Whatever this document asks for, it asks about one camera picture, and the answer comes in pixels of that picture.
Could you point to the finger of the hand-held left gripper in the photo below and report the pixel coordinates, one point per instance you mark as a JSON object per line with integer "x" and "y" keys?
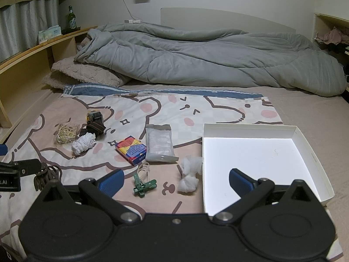
{"x": 24, "y": 167}
{"x": 2, "y": 149}

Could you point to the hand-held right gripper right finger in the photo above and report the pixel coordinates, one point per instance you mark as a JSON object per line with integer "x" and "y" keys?
{"x": 240, "y": 181}

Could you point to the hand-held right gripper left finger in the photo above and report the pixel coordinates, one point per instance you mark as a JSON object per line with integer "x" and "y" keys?
{"x": 110, "y": 183}

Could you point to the dark brown hair claw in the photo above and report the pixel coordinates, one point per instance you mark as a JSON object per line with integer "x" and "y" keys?
{"x": 45, "y": 176}

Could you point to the white cardboard box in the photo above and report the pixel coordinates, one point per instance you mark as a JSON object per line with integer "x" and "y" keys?
{"x": 253, "y": 158}

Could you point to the colourful card box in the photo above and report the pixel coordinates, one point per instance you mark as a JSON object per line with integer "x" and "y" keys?
{"x": 131, "y": 150}

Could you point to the white cloth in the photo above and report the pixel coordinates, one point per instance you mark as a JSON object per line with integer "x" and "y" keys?
{"x": 83, "y": 144}

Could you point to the grey plastic packet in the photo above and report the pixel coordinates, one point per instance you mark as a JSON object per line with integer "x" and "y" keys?
{"x": 160, "y": 144}

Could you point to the green clothes peg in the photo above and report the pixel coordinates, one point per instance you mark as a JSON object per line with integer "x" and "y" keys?
{"x": 137, "y": 181}
{"x": 147, "y": 187}

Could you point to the beige rubber band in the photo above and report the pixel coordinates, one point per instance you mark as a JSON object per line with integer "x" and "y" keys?
{"x": 146, "y": 166}

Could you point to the white crumpled plastic bag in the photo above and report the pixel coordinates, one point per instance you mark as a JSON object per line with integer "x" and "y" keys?
{"x": 190, "y": 165}

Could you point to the cartoon bear printed blanket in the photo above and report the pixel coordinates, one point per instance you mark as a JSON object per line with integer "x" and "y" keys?
{"x": 81, "y": 109}

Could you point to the wooden bedside shelf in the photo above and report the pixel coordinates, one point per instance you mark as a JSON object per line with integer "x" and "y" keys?
{"x": 27, "y": 73}

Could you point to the cartoon printed cloth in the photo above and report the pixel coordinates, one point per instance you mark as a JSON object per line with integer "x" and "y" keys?
{"x": 313, "y": 114}

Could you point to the beige fleecy pillow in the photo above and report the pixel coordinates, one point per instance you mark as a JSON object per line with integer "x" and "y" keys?
{"x": 87, "y": 72}

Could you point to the tissue pack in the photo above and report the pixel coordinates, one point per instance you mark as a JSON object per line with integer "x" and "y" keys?
{"x": 49, "y": 34}

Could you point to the grey curtain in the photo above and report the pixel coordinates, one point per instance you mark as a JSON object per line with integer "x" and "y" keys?
{"x": 27, "y": 27}

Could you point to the grey quilt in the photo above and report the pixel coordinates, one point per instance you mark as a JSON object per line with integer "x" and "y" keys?
{"x": 204, "y": 57}

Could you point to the beige plush toy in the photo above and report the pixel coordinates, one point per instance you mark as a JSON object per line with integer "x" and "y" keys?
{"x": 85, "y": 43}

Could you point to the dark tray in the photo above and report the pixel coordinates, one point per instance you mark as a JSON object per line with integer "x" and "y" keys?
{"x": 77, "y": 29}

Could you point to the green glass bottle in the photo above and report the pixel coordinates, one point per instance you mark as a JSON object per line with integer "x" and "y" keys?
{"x": 71, "y": 19}

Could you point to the white power adapter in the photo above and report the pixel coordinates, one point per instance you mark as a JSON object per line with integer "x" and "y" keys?
{"x": 133, "y": 21}

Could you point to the white headboard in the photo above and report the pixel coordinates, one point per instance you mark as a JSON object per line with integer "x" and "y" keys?
{"x": 218, "y": 19}

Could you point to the dark clothes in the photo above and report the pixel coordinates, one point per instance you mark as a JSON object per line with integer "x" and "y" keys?
{"x": 336, "y": 48}

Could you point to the pink clothes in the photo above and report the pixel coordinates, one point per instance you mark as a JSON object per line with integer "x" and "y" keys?
{"x": 334, "y": 35}

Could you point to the wooden wall shelf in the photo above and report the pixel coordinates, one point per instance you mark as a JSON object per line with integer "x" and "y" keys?
{"x": 330, "y": 19}

